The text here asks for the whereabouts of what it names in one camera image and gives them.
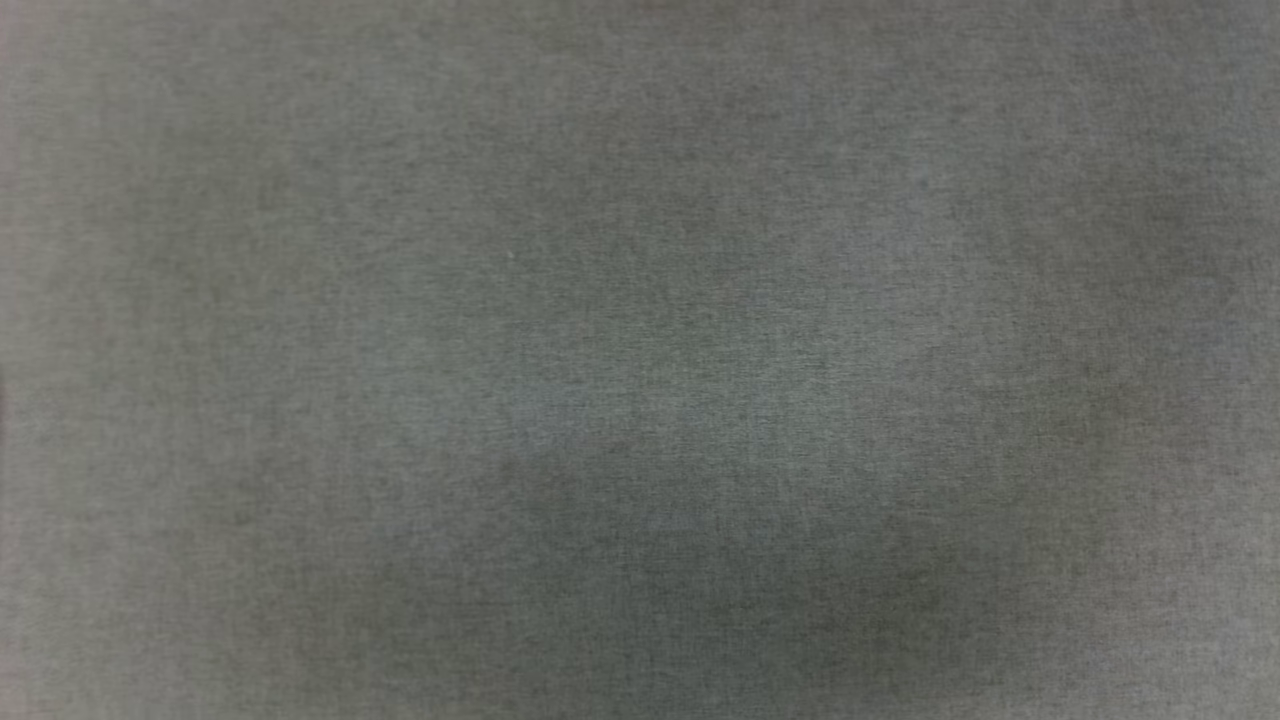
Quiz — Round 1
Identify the grey fabric sofa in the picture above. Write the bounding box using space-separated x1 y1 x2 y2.
0 0 1280 720

